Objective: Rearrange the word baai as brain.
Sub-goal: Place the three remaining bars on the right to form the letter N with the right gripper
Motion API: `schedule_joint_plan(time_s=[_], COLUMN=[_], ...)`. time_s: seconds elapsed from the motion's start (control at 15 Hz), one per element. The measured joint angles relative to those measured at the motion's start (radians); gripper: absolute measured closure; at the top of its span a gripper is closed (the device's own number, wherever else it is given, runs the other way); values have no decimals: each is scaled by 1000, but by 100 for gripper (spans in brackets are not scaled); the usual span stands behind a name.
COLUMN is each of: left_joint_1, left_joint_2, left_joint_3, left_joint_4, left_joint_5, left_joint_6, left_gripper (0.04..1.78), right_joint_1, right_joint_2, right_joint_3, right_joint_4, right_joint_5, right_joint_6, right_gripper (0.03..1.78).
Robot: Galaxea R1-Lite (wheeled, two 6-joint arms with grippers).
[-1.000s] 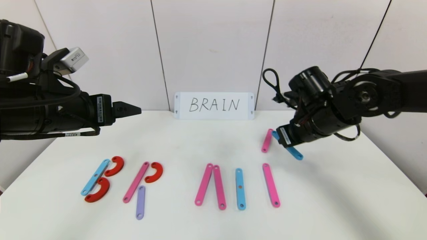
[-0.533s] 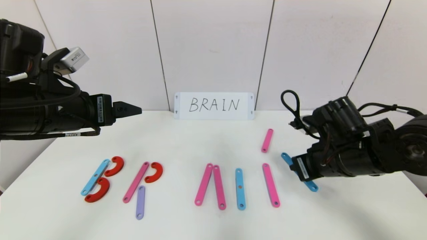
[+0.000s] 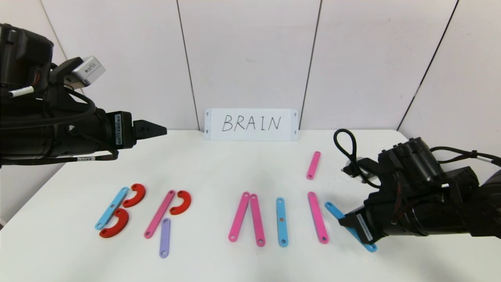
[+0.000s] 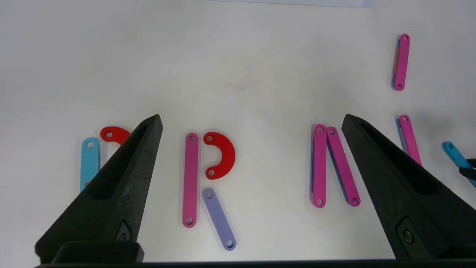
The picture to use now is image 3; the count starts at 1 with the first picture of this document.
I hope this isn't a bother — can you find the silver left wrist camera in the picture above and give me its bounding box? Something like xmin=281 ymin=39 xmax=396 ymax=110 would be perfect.
xmin=64 ymin=56 xmax=106 ymax=89

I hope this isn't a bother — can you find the short pink bar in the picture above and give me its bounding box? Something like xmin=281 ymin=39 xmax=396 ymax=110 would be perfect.
xmin=306 ymin=151 xmax=321 ymax=180

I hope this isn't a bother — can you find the white sign card reading BRAIN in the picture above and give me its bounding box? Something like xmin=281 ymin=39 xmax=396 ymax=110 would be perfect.
xmin=204 ymin=108 xmax=299 ymax=141

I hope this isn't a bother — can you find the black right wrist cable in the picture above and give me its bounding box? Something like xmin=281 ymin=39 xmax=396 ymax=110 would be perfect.
xmin=431 ymin=146 xmax=501 ymax=168

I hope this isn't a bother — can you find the long pink bar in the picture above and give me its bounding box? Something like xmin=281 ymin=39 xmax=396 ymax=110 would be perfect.
xmin=308 ymin=192 xmax=330 ymax=244
xmin=144 ymin=190 xmax=176 ymax=239
xmin=228 ymin=192 xmax=251 ymax=242
xmin=250 ymin=194 xmax=266 ymax=247

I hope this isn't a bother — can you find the black looped camera cable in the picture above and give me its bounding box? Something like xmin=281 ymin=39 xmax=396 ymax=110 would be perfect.
xmin=333 ymin=129 xmax=378 ymax=186

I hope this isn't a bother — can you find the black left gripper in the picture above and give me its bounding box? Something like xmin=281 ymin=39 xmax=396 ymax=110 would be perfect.
xmin=72 ymin=107 xmax=167 ymax=153

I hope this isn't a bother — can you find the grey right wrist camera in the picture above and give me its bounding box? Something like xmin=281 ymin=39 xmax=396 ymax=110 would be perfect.
xmin=342 ymin=157 xmax=383 ymax=185

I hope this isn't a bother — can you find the medium red arc piece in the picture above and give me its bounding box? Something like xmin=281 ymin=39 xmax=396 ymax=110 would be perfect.
xmin=122 ymin=183 xmax=146 ymax=208

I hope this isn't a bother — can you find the large red arc piece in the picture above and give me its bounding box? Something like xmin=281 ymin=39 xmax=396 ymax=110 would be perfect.
xmin=99 ymin=208 xmax=130 ymax=239

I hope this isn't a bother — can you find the long blue bar orange dot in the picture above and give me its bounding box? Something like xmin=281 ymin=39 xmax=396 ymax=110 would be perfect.
xmin=276 ymin=197 xmax=289 ymax=248

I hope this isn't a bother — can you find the small red arc piece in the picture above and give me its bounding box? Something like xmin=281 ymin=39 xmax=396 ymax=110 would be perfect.
xmin=169 ymin=190 xmax=192 ymax=215

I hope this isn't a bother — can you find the long plain blue bar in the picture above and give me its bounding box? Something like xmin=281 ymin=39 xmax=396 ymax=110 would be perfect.
xmin=94 ymin=186 xmax=130 ymax=230

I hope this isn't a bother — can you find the short purple bar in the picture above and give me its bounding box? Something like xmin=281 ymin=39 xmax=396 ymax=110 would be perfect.
xmin=159 ymin=218 xmax=171 ymax=259

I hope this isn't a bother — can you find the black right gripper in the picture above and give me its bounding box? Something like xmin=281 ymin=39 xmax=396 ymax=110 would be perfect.
xmin=338 ymin=204 xmax=396 ymax=245

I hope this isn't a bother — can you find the short blue bar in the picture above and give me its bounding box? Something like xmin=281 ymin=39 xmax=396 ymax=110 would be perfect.
xmin=325 ymin=202 xmax=377 ymax=252

